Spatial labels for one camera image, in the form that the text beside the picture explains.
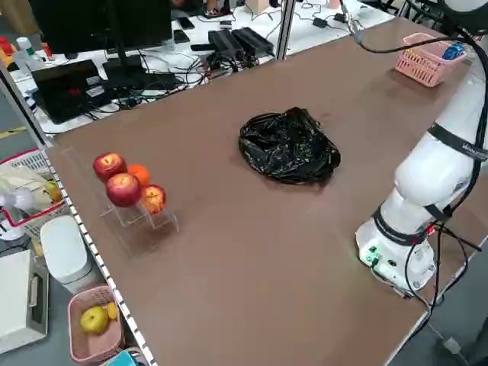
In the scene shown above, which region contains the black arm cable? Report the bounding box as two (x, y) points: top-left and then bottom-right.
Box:
(339, 0), (488, 230)

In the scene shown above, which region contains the teal plastic item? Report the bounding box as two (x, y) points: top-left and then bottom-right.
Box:
(105, 348), (146, 366)

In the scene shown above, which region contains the pink plastic snack basket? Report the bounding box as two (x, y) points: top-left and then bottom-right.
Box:
(394, 33), (468, 88)

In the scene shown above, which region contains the yellow-red mottled apple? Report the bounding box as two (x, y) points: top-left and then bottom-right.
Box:
(140, 184), (168, 215)

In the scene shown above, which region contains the black monitor stand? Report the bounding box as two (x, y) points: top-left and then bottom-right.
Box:
(101, 0), (146, 91)

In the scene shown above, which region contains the black power supply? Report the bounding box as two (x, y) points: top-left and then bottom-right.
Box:
(207, 29), (246, 59)
(231, 27), (275, 56)

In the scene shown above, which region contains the white desk fan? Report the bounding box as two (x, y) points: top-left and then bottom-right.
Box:
(0, 186), (36, 242)

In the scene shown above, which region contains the perforated metal table rail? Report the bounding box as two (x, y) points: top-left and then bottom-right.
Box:
(44, 147), (158, 366)

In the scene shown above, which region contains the pink plastic fruit basket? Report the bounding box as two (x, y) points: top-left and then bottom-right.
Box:
(67, 284), (127, 363)

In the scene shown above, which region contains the red toy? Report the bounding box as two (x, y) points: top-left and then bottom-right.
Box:
(0, 37), (17, 66)

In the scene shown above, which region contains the white waste bin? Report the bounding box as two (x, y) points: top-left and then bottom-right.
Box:
(39, 215), (94, 295)

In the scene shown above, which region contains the black base cable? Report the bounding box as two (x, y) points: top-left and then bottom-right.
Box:
(403, 220), (482, 310)

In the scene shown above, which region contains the small yellow-green fruit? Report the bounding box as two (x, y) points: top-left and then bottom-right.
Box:
(44, 181), (64, 203)

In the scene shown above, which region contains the red apple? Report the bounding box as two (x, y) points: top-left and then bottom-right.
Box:
(105, 172), (143, 208)
(92, 152), (128, 183)

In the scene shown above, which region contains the aluminium frame post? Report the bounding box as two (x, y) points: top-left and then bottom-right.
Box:
(0, 60), (54, 149)
(275, 0), (297, 61)

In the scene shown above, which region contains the black plastic bag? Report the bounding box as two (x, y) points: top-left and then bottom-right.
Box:
(239, 106), (342, 187)

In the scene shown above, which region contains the black monitor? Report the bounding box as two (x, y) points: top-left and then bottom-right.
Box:
(28, 0), (174, 56)

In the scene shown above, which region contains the beige cloth bag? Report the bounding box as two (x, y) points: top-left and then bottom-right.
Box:
(0, 165), (50, 213)

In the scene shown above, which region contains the white box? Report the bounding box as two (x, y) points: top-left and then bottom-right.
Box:
(0, 249), (50, 354)

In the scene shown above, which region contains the clear white-capped bottle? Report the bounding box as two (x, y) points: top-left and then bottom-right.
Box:
(14, 37), (47, 73)

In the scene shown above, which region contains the clear acrylic fruit stand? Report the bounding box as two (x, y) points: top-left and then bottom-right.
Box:
(59, 146), (180, 257)

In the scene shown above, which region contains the black laptop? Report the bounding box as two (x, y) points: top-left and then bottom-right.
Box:
(30, 59), (112, 125)

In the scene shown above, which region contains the orange fruit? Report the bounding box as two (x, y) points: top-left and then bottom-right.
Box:
(127, 164), (152, 188)

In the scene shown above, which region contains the grey floor plug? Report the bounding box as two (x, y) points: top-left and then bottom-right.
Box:
(441, 336), (463, 355)

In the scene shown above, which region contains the blue cookie box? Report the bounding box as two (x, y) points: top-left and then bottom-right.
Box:
(441, 43), (467, 61)

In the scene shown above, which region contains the white red-rimmed basket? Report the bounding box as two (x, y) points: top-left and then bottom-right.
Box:
(0, 148), (72, 239)

